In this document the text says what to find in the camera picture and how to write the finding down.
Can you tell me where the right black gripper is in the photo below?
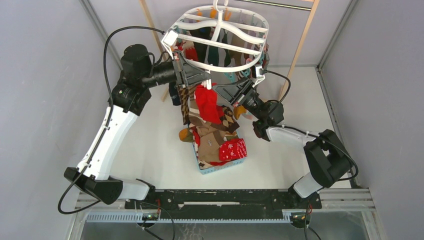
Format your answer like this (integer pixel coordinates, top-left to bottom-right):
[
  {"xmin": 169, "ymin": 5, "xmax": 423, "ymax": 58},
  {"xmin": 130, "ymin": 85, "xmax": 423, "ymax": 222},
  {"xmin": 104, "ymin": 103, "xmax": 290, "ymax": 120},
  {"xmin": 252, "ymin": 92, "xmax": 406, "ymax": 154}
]
[{"xmin": 212, "ymin": 76, "xmax": 265, "ymax": 121}]

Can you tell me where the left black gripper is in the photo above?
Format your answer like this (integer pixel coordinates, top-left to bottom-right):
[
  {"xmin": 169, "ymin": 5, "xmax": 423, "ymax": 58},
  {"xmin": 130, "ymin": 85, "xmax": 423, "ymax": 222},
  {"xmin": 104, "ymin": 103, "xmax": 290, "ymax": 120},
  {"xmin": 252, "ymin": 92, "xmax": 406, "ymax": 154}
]
[{"xmin": 141, "ymin": 50, "xmax": 211, "ymax": 89}]

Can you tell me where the brown argyle sock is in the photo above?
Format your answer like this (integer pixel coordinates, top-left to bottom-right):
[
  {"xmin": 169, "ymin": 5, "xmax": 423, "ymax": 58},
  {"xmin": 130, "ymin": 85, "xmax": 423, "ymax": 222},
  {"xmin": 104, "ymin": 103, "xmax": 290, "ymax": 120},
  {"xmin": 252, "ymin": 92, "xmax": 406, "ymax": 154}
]
[
  {"xmin": 222, "ymin": 106, "xmax": 240, "ymax": 133},
  {"xmin": 178, "ymin": 87, "xmax": 190, "ymax": 125}
]

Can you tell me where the navy santa sock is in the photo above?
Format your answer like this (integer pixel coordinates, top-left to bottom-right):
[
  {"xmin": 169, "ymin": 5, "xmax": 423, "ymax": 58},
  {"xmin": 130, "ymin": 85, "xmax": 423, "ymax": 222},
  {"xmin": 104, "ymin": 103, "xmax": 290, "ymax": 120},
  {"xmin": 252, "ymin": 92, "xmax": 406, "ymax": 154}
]
[{"xmin": 168, "ymin": 82, "xmax": 181, "ymax": 106}]

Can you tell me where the white clothes clip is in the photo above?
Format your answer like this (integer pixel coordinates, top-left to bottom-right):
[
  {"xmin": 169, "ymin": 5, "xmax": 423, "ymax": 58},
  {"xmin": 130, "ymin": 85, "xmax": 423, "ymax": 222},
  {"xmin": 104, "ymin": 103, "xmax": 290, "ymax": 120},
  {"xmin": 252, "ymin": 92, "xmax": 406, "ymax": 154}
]
[{"xmin": 202, "ymin": 79, "xmax": 212, "ymax": 90}]

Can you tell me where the long red sock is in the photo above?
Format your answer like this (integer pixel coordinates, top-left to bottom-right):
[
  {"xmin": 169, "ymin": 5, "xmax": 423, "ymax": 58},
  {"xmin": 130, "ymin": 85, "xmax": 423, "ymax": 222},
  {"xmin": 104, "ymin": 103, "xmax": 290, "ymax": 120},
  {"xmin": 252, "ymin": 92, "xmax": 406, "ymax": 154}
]
[{"xmin": 194, "ymin": 85, "xmax": 224, "ymax": 124}]

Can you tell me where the white round clip hanger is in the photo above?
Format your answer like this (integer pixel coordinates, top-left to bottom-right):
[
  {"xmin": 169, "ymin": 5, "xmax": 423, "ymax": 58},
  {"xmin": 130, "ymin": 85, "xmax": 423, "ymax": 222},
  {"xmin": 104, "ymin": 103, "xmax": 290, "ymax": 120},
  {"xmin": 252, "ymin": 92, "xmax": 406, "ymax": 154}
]
[{"xmin": 167, "ymin": 0, "xmax": 270, "ymax": 73}]

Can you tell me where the brown striped sock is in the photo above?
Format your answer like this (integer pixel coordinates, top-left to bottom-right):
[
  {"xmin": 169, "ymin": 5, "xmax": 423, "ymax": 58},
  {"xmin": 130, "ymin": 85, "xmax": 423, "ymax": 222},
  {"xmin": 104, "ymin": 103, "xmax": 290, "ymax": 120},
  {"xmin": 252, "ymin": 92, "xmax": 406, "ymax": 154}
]
[{"xmin": 188, "ymin": 86, "xmax": 204, "ymax": 126}]

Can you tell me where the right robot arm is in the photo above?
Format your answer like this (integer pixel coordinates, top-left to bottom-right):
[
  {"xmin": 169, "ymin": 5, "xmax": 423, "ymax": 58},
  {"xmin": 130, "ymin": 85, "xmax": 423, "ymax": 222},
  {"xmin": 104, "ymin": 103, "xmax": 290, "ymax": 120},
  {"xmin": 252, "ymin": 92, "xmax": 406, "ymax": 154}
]
[{"xmin": 212, "ymin": 79, "xmax": 358, "ymax": 208}]

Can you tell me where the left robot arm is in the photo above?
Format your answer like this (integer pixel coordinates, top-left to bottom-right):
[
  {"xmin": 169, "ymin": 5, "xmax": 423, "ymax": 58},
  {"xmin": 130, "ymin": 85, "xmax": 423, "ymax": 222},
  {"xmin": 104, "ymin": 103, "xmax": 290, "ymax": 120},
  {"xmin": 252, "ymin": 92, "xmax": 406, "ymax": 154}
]
[{"xmin": 64, "ymin": 44, "xmax": 211, "ymax": 209}]

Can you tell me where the mustard yellow hanging sock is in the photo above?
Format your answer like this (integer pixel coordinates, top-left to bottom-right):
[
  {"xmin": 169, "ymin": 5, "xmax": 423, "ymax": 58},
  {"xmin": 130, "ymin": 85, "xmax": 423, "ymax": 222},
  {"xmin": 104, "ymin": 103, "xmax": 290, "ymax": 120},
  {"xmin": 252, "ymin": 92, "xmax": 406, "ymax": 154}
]
[{"xmin": 233, "ymin": 105, "xmax": 247, "ymax": 120}]

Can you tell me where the tan brown ribbed sock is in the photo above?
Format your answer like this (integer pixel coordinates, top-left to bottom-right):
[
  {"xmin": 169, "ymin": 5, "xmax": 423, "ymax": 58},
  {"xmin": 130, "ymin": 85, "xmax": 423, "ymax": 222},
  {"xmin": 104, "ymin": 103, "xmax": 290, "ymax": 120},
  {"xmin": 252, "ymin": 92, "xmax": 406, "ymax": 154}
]
[{"xmin": 196, "ymin": 125, "xmax": 230, "ymax": 165}]

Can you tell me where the red snowflake sock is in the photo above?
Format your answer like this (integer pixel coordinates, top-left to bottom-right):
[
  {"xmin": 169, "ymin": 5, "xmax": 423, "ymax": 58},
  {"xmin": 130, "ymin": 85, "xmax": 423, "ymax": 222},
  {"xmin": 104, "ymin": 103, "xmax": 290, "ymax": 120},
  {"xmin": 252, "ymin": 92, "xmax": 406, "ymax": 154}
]
[{"xmin": 218, "ymin": 138, "xmax": 248, "ymax": 162}]

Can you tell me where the orange sock toe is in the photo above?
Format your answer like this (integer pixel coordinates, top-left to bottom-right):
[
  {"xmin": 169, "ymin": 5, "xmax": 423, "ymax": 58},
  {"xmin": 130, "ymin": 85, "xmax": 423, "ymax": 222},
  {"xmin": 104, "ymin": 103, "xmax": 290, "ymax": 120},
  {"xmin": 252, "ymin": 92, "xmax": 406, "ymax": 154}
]
[{"xmin": 178, "ymin": 128, "xmax": 195, "ymax": 143}]

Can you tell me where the light blue plastic basket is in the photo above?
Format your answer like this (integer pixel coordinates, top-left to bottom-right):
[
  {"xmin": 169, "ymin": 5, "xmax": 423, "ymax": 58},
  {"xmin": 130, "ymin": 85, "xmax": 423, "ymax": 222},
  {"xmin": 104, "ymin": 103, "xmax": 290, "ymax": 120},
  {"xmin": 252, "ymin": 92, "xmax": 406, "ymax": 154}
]
[{"xmin": 191, "ymin": 142, "xmax": 246, "ymax": 175}]

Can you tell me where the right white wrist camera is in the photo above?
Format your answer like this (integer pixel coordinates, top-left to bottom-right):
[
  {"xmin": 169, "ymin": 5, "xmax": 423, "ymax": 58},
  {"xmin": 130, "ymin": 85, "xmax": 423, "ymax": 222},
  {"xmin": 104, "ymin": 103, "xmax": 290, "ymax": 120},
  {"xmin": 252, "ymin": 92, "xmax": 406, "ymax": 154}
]
[{"xmin": 252, "ymin": 64, "xmax": 266, "ymax": 87}]

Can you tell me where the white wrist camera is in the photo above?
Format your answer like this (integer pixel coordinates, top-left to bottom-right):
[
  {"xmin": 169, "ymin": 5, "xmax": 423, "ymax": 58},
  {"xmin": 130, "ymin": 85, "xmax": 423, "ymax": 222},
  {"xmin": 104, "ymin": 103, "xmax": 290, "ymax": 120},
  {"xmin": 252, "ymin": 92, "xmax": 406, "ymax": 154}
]
[
  {"xmin": 252, "ymin": 64, "xmax": 266, "ymax": 87},
  {"xmin": 160, "ymin": 29, "xmax": 179, "ymax": 58}
]

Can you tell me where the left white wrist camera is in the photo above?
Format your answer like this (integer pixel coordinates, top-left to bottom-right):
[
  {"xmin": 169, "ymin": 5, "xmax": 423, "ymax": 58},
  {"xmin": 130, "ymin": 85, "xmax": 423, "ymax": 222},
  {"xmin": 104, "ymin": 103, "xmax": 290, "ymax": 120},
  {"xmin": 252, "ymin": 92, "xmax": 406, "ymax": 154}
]
[{"xmin": 160, "ymin": 29, "xmax": 179, "ymax": 58}]

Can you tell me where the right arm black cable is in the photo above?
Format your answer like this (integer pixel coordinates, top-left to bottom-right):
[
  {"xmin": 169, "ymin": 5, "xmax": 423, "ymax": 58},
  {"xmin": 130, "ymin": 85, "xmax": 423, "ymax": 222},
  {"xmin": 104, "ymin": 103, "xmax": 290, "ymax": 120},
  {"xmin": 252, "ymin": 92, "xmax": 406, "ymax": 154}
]
[{"xmin": 260, "ymin": 68, "xmax": 359, "ymax": 182}]

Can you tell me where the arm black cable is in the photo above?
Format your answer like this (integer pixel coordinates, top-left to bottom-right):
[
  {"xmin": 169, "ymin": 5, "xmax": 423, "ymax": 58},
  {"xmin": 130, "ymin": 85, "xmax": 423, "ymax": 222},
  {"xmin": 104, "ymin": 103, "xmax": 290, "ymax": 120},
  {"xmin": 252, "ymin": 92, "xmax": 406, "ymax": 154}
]
[
  {"xmin": 57, "ymin": 26, "xmax": 166, "ymax": 216},
  {"xmin": 260, "ymin": 68, "xmax": 359, "ymax": 182}
]

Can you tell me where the wooden hanger rack frame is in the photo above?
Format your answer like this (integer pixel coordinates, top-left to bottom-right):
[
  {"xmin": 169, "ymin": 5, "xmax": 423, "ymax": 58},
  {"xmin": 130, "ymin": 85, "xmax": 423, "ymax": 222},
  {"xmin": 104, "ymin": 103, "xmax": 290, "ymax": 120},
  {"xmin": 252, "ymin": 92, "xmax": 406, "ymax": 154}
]
[{"xmin": 138, "ymin": 0, "xmax": 321, "ymax": 104}]

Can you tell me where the white slotted cable duct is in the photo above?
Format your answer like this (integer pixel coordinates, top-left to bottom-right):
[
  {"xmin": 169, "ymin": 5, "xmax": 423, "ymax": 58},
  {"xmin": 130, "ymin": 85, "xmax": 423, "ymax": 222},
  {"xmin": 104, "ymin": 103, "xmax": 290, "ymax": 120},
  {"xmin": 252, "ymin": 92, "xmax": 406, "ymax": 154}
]
[{"xmin": 85, "ymin": 212, "xmax": 292, "ymax": 224}]

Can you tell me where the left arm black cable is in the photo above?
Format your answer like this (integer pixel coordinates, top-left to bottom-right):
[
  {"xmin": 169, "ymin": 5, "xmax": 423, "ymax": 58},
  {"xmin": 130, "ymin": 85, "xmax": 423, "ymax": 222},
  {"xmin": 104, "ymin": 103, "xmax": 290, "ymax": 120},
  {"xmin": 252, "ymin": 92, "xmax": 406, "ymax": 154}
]
[{"xmin": 57, "ymin": 26, "xmax": 166, "ymax": 216}]

